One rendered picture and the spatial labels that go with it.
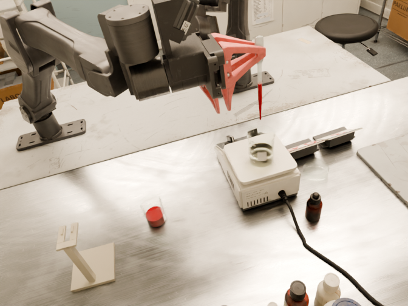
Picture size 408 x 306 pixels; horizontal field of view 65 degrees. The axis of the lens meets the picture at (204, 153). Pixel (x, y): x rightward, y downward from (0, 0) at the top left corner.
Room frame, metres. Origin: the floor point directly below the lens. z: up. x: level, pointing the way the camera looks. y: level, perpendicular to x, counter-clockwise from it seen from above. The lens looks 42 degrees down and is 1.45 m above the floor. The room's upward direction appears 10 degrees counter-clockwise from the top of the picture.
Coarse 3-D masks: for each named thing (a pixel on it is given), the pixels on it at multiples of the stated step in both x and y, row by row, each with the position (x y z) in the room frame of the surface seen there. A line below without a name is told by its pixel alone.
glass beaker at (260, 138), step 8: (248, 128) 0.48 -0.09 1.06; (256, 128) 0.48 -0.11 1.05; (264, 128) 0.48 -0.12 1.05; (272, 128) 0.47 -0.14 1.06; (248, 136) 0.45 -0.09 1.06; (256, 136) 0.48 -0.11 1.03; (264, 136) 0.48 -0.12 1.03; (272, 136) 0.46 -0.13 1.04; (248, 144) 0.46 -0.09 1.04; (256, 144) 0.44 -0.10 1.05; (264, 144) 0.43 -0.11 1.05; (272, 144) 0.44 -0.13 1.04; (248, 152) 0.46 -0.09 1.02; (256, 152) 0.44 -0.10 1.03; (264, 152) 0.43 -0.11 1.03; (272, 152) 0.44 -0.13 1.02; (256, 160) 0.44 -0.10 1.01; (264, 160) 0.43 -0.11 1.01; (272, 160) 0.44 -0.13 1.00; (256, 168) 0.44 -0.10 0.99; (264, 168) 0.43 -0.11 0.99
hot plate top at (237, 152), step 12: (228, 144) 0.52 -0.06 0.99; (240, 144) 0.52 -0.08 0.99; (276, 144) 0.50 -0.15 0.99; (228, 156) 0.49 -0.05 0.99; (240, 156) 0.48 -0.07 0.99; (276, 156) 0.46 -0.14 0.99; (288, 156) 0.46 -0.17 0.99; (240, 168) 0.45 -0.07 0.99; (252, 168) 0.44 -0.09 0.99; (276, 168) 0.43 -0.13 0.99; (288, 168) 0.42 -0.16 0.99; (240, 180) 0.42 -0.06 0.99; (252, 180) 0.41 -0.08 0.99
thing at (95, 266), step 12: (60, 228) 0.35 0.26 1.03; (72, 228) 0.34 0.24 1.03; (60, 240) 0.32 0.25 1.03; (72, 240) 0.32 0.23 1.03; (72, 252) 0.31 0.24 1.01; (84, 252) 0.37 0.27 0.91; (96, 252) 0.37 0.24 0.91; (108, 252) 0.36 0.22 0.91; (84, 264) 0.31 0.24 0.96; (96, 264) 0.34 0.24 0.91; (108, 264) 0.34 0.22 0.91; (72, 276) 0.33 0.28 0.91; (84, 276) 0.31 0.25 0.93; (96, 276) 0.32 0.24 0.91; (108, 276) 0.31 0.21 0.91; (72, 288) 0.30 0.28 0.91; (84, 288) 0.30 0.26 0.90
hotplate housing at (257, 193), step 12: (216, 144) 0.60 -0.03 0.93; (228, 168) 0.48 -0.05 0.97; (228, 180) 0.48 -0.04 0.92; (264, 180) 0.42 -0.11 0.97; (276, 180) 0.42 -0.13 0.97; (288, 180) 0.42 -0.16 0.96; (240, 192) 0.41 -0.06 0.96; (252, 192) 0.41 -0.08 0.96; (264, 192) 0.41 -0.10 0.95; (276, 192) 0.42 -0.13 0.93; (288, 192) 0.42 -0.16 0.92; (240, 204) 0.41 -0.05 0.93; (252, 204) 0.41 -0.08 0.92; (264, 204) 0.41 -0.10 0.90
